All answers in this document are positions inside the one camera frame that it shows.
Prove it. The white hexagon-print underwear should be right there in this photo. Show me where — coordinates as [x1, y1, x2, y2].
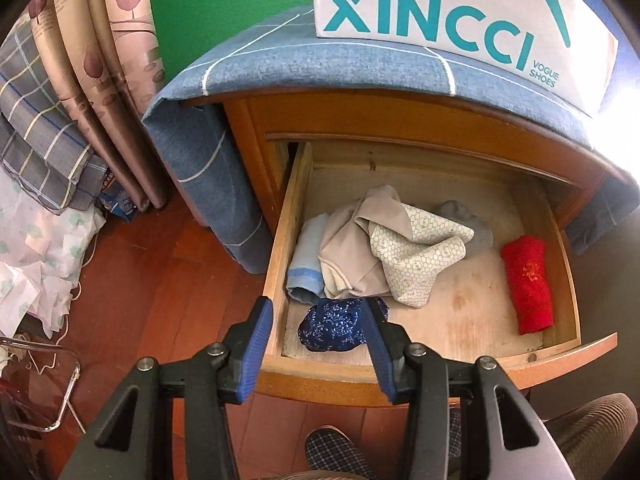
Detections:
[369, 203, 475, 308]

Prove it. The blue checked cloth cover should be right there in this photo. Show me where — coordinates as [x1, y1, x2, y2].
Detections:
[141, 7, 640, 276]

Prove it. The chrome wire rack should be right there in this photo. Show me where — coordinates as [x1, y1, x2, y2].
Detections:
[0, 335, 82, 433]

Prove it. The white floral sheet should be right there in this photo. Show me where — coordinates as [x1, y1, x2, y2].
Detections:
[0, 170, 108, 338]

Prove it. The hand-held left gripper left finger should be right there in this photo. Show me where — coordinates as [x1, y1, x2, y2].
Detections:
[70, 296, 274, 480]

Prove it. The navy floral underwear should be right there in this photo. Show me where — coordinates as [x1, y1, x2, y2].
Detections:
[298, 297, 390, 353]

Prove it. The blue packet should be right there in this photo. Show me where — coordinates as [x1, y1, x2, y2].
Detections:
[95, 170, 138, 223]

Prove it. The light blue underwear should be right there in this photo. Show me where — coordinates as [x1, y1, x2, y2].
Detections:
[286, 212, 331, 306]

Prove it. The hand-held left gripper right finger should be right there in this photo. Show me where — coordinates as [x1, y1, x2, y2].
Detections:
[365, 298, 573, 480]

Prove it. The beige leaf-print curtain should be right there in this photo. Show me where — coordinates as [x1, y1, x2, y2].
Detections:
[27, 0, 168, 211]

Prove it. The wooden drawer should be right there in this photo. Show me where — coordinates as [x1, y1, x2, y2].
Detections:
[255, 140, 618, 408]

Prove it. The person's left leg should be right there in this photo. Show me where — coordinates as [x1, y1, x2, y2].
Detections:
[272, 467, 361, 480]

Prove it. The wooden nightstand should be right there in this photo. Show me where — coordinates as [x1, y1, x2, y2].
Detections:
[180, 92, 626, 261]

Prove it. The red underwear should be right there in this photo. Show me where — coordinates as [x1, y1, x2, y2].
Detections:
[501, 234, 555, 335]

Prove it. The person's leg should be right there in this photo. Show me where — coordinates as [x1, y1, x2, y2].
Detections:
[520, 392, 636, 480]
[272, 467, 361, 480]

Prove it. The grey underwear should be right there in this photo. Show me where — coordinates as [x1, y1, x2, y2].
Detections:
[435, 200, 496, 256]

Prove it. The beige underwear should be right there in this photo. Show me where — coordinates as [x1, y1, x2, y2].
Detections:
[318, 185, 413, 298]

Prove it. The grey plaid cloth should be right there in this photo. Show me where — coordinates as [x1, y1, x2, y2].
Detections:
[0, 20, 106, 216]

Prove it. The person's right leg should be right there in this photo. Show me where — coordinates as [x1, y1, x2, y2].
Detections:
[520, 392, 636, 480]

